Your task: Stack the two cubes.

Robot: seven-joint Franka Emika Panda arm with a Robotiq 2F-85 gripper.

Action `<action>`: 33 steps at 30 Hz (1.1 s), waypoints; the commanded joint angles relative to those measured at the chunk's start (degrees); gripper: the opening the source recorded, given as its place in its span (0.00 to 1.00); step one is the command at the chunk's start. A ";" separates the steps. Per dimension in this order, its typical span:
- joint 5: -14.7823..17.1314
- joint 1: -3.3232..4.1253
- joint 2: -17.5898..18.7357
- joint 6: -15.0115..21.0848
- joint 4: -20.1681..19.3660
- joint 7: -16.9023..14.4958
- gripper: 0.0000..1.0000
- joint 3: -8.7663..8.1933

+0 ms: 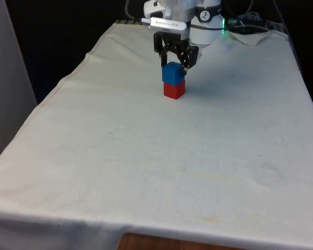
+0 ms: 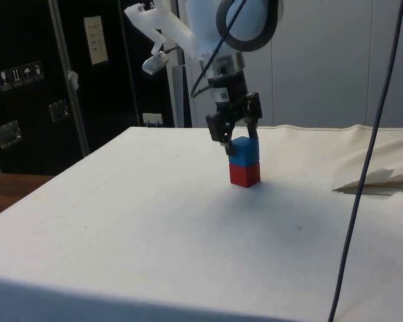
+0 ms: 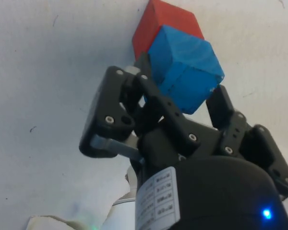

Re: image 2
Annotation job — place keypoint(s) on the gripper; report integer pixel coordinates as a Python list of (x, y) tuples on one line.
[(230, 89)]

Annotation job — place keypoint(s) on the blue cube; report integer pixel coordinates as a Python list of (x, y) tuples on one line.
[(243, 151)]

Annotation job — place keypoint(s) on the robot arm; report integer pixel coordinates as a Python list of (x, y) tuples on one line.
[(205, 20)]

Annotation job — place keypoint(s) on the red cube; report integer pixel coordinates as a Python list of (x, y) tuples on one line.
[(243, 174)]

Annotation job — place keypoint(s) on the pale lockers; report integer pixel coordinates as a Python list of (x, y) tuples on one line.
[(322, 67)]

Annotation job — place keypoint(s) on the black cabinet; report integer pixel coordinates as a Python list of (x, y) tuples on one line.
[(27, 40)]

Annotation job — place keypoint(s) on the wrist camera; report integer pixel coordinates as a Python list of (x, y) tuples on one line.
[(168, 20)]

